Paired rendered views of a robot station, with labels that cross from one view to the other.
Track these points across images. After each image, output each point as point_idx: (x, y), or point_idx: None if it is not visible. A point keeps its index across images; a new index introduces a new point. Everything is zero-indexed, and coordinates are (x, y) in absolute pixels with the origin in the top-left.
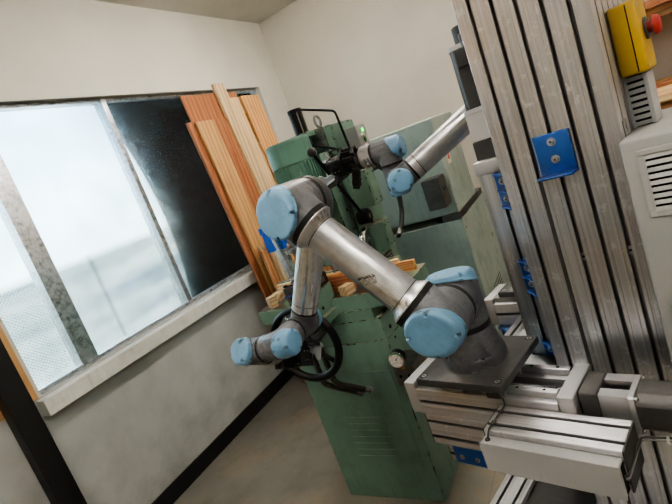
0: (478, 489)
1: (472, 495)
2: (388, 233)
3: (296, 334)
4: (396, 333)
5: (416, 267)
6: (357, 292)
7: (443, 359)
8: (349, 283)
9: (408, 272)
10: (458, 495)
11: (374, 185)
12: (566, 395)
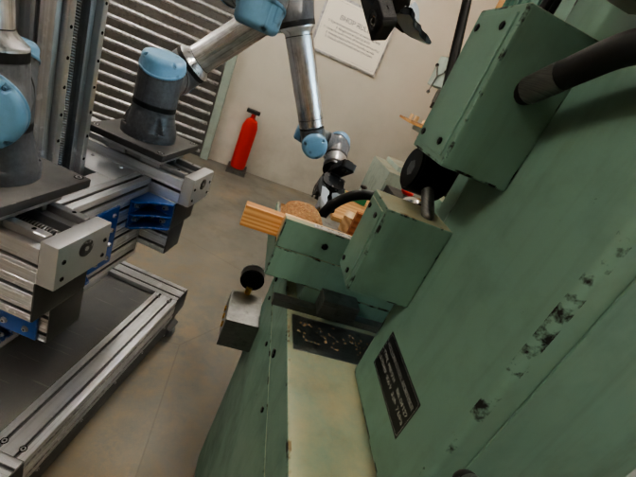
0: (154, 472)
1: (164, 463)
2: (358, 231)
3: (298, 126)
4: (270, 301)
5: (240, 220)
6: (329, 222)
7: (177, 145)
8: (347, 214)
9: (325, 434)
10: (183, 465)
11: (458, 86)
12: (92, 117)
